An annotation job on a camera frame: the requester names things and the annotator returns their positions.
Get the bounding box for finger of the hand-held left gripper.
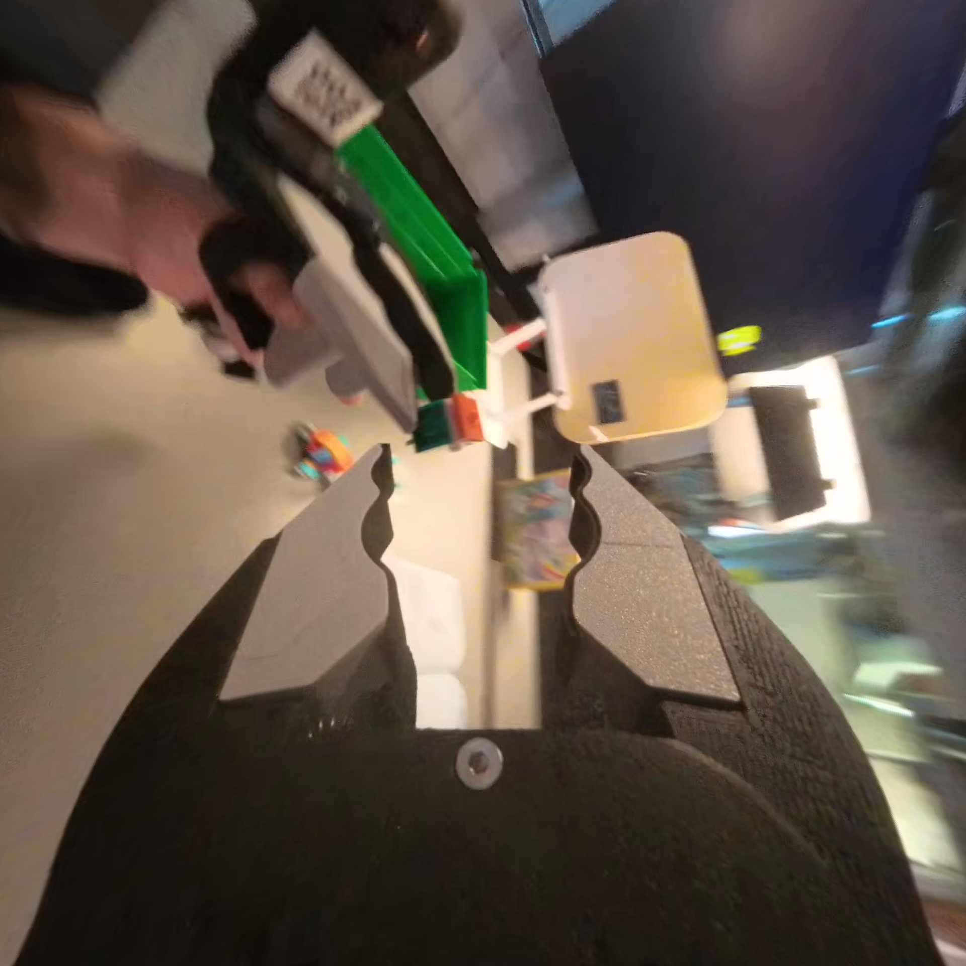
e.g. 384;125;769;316
260;241;458;436
323;361;372;407

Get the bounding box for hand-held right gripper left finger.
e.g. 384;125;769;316
219;443;418;729

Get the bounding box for colourful lego fish model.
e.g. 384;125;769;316
290;422;356;485

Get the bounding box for white frame with black panel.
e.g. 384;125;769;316
709;355;873;530

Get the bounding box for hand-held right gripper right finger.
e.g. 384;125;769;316
568;443;743;706

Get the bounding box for teal lego brick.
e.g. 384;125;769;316
413;399;456;454

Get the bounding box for lego set box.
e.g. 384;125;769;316
494;467;583;590

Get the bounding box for green plastic bin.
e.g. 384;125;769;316
335;124;491;401

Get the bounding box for lego instruction booklet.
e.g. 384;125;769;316
388;554;469;732

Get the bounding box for person's left hand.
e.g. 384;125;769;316
0;82;312;367

